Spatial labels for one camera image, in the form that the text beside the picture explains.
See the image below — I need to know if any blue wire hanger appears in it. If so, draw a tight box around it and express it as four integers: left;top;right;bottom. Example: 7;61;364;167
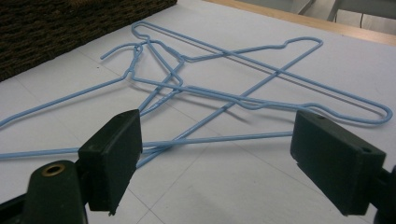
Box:
0;41;312;161
135;36;324;169
130;21;394;126

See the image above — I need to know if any white table sheet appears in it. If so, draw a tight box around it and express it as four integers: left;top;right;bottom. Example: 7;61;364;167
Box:
0;0;396;224

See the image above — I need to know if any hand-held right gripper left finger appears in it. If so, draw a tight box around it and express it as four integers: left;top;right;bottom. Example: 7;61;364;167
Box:
78;108;144;217

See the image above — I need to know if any brown wicker basket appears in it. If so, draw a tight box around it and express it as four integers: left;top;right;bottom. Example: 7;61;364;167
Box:
0;0;178;82

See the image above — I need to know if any white metal desk frame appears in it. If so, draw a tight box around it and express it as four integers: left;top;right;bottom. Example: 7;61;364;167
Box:
289;0;396;22

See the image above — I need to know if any wooden table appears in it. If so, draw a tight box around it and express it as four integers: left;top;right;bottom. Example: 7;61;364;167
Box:
204;0;396;48

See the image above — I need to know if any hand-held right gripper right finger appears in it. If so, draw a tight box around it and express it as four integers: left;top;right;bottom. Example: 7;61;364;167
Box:
290;110;387;217

